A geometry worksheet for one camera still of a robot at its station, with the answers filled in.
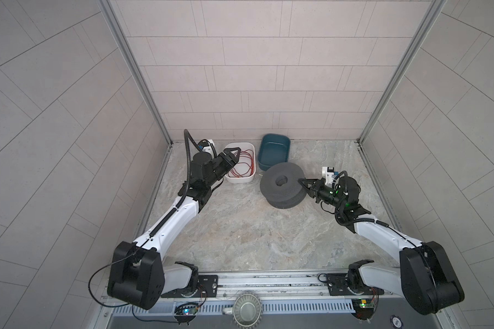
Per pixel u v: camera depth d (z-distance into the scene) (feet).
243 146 3.53
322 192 2.36
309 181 2.52
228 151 2.29
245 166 3.45
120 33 2.50
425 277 1.33
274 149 3.70
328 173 2.49
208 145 2.19
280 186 2.77
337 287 2.33
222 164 2.20
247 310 2.18
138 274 1.28
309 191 2.39
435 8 2.32
